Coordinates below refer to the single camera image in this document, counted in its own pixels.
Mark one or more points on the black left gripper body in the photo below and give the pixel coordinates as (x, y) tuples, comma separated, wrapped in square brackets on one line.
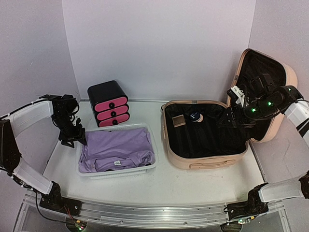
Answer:
[(67, 129)]

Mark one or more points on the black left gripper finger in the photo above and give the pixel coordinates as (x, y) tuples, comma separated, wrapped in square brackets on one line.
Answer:
[(69, 142), (82, 137)]

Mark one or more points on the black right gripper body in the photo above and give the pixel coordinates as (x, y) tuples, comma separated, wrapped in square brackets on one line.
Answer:
[(264, 109)]

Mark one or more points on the purple garment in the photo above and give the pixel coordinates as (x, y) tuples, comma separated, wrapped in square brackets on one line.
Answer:
[(116, 150)]

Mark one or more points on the white perforated plastic basket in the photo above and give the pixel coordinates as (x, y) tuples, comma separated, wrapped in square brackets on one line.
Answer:
[(125, 172)]

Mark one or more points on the pink hard-shell suitcase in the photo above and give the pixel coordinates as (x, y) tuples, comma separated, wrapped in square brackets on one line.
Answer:
[(206, 134)]

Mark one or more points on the black pink drawer organizer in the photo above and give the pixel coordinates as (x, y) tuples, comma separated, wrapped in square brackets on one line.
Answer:
[(109, 103)]

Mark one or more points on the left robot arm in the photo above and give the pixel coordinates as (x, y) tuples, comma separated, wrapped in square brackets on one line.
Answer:
[(12, 159)]

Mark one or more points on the brown wallet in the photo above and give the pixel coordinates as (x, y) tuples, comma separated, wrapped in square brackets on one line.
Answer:
[(178, 121)]

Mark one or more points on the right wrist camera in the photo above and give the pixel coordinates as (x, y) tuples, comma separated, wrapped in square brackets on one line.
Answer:
[(236, 95)]

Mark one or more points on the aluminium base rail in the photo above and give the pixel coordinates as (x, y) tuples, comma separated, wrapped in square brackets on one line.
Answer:
[(37, 215)]

